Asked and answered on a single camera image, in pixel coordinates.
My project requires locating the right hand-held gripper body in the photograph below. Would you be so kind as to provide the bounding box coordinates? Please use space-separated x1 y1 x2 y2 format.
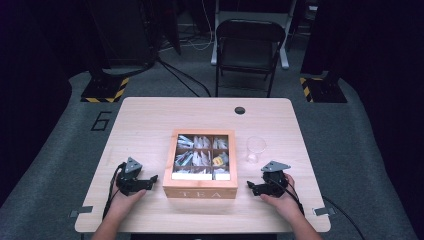
260 160 292 198

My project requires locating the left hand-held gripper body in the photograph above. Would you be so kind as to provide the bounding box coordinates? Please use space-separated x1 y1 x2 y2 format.
115 156 152 197

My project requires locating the wooden tea box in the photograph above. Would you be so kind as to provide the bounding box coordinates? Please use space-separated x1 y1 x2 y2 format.
162 129 239 200

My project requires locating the person's right hand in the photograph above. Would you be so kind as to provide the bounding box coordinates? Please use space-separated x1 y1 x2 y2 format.
259 173 303 221

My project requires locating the person's left hand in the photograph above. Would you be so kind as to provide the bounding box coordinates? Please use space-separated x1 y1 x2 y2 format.
108 181 148 216

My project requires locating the grey tape piece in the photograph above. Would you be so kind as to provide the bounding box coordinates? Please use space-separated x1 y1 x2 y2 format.
69 205 94 219
312 206 337 217

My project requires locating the pile of tea bag packets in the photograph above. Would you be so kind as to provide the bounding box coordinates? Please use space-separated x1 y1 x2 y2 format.
173 134 231 181

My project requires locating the black yellow-striped stand base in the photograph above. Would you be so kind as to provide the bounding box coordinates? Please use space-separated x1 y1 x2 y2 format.
80 68 130 104
299 74 348 104

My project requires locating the black curtain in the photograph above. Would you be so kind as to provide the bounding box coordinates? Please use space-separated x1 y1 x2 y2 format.
299 0 424 234
0 0 74 208

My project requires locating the black folding chair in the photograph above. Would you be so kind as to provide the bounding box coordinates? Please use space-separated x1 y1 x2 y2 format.
215 18 287 98

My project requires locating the left hand-held gripper cable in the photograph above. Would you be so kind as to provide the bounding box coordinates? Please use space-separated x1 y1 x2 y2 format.
102 162 127 219

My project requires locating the hand-held gripper cable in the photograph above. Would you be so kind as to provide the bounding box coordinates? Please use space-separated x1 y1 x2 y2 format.
102 162 127 219
266 176 366 240

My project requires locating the right hand-held gripper cable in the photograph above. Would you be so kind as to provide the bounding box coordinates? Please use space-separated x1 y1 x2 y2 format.
266 176 366 240

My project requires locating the black floor cable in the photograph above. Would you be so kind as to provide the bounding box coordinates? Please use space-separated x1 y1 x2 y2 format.
159 61 202 98
157 58 213 98

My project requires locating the white floor cable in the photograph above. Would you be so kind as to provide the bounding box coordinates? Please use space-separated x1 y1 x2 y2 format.
159 0 215 53

